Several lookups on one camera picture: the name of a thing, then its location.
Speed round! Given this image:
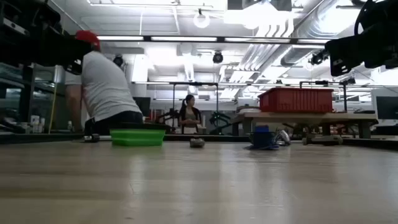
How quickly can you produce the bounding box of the wooden workbench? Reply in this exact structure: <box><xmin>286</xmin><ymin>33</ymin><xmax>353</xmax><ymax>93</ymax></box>
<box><xmin>231</xmin><ymin>110</ymin><xmax>379</xmax><ymax>139</ymax></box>

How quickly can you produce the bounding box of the round white ceiling lamp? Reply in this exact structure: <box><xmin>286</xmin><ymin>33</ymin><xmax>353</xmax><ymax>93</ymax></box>
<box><xmin>193</xmin><ymin>8</ymin><xmax>211</xmax><ymax>29</ymax></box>

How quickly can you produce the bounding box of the red cap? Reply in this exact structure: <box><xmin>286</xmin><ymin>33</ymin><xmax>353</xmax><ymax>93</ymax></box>
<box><xmin>75</xmin><ymin>30</ymin><xmax>101</xmax><ymax>51</ymax></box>

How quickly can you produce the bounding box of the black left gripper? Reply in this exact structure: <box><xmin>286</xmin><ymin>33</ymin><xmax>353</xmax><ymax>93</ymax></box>
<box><xmin>30</xmin><ymin>35</ymin><xmax>93</xmax><ymax>75</ymax></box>

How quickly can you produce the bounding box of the person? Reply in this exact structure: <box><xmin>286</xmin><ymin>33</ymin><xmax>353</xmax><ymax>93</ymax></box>
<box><xmin>178</xmin><ymin>94</ymin><xmax>203</xmax><ymax>135</ymax></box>
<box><xmin>64</xmin><ymin>30</ymin><xmax>144</xmax><ymax>137</ymax></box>

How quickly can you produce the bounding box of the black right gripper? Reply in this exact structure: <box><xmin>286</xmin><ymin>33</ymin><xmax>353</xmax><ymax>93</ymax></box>
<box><xmin>325</xmin><ymin>21</ymin><xmax>398</xmax><ymax>77</ymax></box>

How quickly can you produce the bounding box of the black desk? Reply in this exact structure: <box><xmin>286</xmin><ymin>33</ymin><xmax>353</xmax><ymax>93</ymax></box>
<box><xmin>108</xmin><ymin>121</ymin><xmax>171</xmax><ymax>134</ymax></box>

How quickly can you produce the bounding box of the black computer monitor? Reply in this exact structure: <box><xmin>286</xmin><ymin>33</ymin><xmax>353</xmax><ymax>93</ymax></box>
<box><xmin>132</xmin><ymin>96</ymin><xmax>152</xmax><ymax>118</ymax></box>
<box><xmin>375</xmin><ymin>95</ymin><xmax>398</xmax><ymax>121</ymax></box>

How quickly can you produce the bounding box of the yellow hanging cable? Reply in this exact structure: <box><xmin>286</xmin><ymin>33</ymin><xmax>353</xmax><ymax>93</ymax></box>
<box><xmin>48</xmin><ymin>81</ymin><xmax>58</xmax><ymax>134</ymax></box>

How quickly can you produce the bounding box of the long ceiling light strip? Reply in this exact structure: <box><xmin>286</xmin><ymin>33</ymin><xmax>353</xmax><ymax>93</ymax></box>
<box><xmin>96</xmin><ymin>35</ymin><xmax>330</xmax><ymax>44</ymax></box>

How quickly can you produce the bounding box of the grey flat stack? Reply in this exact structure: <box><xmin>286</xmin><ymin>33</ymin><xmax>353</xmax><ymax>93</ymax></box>
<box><xmin>236</xmin><ymin>105</ymin><xmax>261</xmax><ymax>113</ymax></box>

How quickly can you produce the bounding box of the silver and black device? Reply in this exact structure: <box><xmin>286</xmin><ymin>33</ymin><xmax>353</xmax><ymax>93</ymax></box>
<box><xmin>274</xmin><ymin>129</ymin><xmax>292</xmax><ymax>147</ymax></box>

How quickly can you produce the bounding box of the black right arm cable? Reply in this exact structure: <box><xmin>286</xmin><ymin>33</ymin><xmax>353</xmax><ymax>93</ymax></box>
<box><xmin>353</xmin><ymin>0</ymin><xmax>385</xmax><ymax>35</ymax></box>

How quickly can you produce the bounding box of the red plastic crate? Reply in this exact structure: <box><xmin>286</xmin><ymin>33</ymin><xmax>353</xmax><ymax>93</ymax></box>
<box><xmin>257</xmin><ymin>87</ymin><xmax>335</xmax><ymax>113</ymax></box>

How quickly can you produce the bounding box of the silver rod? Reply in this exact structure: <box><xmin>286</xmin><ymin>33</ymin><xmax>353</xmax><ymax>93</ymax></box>
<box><xmin>83</xmin><ymin>134</ymin><xmax>112</xmax><ymax>143</ymax></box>

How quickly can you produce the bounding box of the blue network cable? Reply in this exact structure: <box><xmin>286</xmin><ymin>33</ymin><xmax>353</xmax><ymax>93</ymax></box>
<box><xmin>244</xmin><ymin>132</ymin><xmax>280</xmax><ymax>151</ymax></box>

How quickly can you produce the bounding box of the green plastic bin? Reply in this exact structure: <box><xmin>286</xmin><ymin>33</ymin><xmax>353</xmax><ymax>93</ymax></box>
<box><xmin>109</xmin><ymin>129</ymin><xmax>166</xmax><ymax>147</ymax></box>

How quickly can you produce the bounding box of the silver ventilation duct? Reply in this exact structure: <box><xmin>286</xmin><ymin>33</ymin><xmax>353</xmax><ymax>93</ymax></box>
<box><xmin>281</xmin><ymin>0</ymin><xmax>358</xmax><ymax>67</ymax></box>

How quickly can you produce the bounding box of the dark grey bar object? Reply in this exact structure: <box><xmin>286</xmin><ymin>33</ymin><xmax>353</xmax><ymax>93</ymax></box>
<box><xmin>302</xmin><ymin>134</ymin><xmax>344</xmax><ymax>146</ymax></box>

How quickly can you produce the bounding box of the black station frame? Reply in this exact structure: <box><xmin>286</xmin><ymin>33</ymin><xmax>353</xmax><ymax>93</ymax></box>
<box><xmin>169</xmin><ymin>81</ymin><xmax>220</xmax><ymax>134</ymax></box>
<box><xmin>299</xmin><ymin>77</ymin><xmax>357</xmax><ymax>113</ymax></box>

